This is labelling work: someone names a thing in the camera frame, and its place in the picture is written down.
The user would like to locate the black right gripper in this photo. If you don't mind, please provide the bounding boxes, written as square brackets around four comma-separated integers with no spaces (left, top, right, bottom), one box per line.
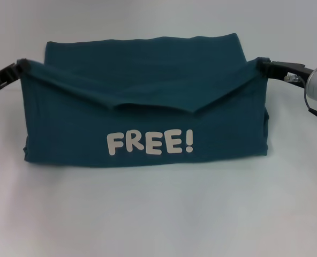
[256,56,313,88]

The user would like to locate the teal blue shirt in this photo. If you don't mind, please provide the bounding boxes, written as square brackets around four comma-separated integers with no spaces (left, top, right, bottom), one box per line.
[20,32,270,171]

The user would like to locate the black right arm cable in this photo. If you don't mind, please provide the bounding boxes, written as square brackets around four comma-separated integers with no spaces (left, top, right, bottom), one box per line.
[283,72,317,118]

